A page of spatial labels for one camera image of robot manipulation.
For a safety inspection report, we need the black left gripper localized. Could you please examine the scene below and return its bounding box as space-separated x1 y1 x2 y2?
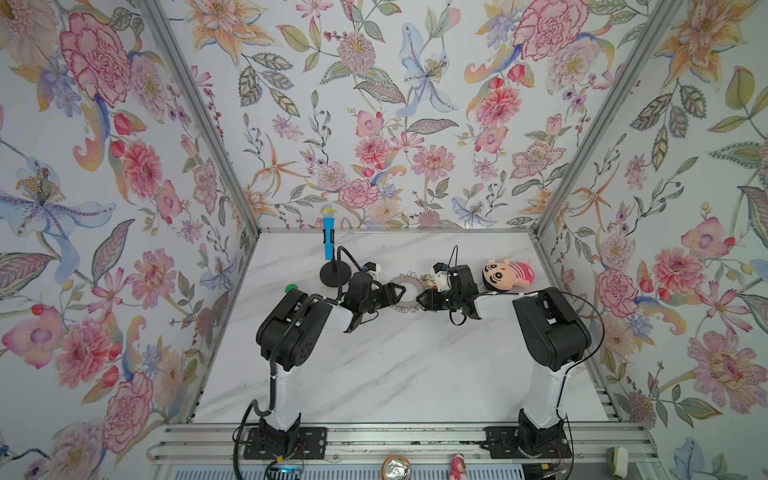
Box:
357 282 406 316

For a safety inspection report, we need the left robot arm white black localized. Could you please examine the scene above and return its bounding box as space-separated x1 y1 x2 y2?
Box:
233 271 406 461

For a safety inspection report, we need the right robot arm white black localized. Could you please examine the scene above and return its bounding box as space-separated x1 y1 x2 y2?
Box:
416 260 592 459

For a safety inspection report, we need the blue toy microphone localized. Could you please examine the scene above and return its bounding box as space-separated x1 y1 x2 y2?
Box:
321 204 336 261

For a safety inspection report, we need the shiny round metal object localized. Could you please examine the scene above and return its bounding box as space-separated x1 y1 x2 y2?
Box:
380 455 412 480

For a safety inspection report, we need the small pink figurine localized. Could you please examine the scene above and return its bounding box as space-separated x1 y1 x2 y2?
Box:
448 454 468 480

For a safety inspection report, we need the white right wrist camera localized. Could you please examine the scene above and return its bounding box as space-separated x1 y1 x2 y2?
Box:
432 262 451 291

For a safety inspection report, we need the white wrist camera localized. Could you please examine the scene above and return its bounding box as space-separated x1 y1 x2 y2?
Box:
432 262 451 291
362 261 379 280

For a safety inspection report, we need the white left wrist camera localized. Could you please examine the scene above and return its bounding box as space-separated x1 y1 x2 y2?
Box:
362 261 379 280

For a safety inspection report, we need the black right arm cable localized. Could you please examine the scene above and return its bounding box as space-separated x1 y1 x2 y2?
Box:
554 290 606 480

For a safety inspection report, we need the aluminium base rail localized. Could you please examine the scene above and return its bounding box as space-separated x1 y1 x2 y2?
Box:
148 421 659 465

